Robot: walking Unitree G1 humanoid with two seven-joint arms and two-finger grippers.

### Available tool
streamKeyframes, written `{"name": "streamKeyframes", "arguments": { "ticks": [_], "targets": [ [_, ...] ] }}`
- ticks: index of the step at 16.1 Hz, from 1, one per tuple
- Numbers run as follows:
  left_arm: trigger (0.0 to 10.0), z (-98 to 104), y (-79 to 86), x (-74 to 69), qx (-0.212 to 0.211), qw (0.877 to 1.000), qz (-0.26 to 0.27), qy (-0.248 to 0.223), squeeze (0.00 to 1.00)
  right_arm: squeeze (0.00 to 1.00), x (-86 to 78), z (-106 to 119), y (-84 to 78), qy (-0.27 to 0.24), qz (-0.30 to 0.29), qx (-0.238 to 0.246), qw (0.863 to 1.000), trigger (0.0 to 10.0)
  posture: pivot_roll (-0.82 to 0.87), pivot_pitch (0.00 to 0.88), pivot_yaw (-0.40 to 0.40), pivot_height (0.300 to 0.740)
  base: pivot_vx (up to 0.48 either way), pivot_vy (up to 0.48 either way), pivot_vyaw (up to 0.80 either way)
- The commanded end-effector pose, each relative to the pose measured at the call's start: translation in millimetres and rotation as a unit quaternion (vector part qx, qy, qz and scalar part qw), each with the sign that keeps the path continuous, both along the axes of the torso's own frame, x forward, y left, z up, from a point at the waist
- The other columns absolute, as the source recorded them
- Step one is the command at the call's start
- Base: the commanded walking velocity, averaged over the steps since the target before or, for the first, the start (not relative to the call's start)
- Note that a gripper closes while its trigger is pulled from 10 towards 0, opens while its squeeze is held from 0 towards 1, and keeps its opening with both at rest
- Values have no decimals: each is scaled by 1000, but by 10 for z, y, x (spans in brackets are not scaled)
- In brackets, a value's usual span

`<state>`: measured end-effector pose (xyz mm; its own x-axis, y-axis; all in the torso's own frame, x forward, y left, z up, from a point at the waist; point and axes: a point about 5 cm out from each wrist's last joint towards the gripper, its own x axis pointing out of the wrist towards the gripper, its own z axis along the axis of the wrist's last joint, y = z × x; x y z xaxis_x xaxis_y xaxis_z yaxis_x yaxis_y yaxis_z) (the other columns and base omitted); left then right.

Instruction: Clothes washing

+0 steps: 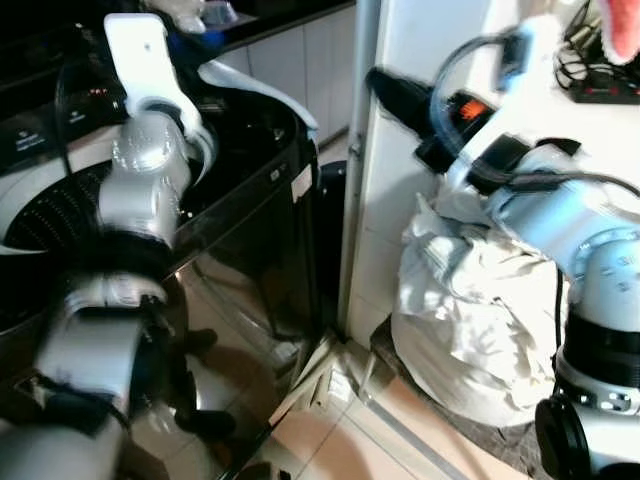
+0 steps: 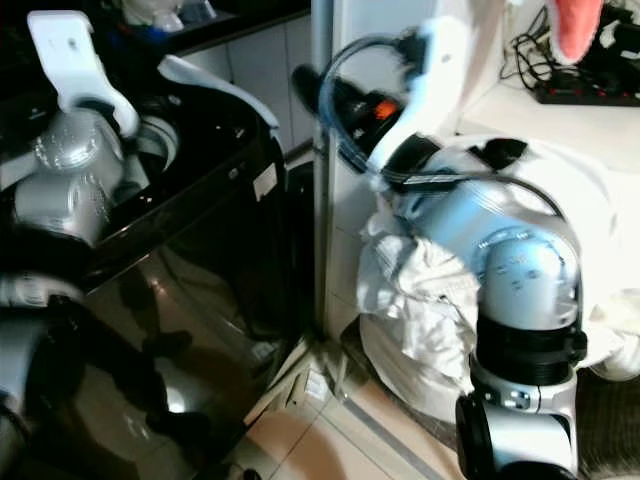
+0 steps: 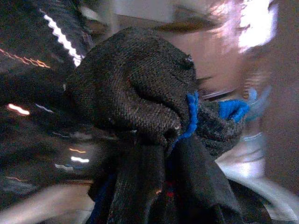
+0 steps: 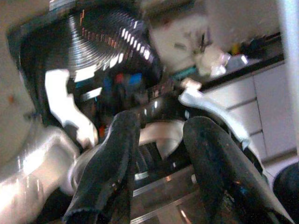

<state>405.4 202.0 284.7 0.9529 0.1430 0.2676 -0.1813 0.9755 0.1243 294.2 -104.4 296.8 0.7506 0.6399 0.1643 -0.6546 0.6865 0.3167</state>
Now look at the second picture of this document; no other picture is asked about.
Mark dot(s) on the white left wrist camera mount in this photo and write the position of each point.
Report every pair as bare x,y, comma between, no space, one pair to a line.
70,55

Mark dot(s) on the red cloth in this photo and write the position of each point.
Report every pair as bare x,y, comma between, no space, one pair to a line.
575,28

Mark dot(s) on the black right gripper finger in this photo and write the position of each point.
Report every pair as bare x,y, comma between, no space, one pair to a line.
318,92

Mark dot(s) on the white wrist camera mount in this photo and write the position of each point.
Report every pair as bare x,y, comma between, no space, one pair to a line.
435,70
70,55

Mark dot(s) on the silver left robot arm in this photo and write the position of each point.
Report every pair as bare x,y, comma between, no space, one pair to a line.
60,190

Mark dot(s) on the black trash bin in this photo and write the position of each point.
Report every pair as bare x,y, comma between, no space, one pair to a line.
300,240

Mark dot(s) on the black power strip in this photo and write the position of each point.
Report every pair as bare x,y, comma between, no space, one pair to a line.
585,92

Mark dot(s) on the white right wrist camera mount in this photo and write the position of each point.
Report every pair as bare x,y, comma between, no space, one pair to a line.
435,70

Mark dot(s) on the black kitchen counter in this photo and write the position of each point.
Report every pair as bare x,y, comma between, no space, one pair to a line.
250,22

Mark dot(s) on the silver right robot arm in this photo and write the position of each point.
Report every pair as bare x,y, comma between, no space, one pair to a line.
520,270

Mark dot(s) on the white laundry bag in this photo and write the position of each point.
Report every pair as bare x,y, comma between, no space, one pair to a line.
410,295

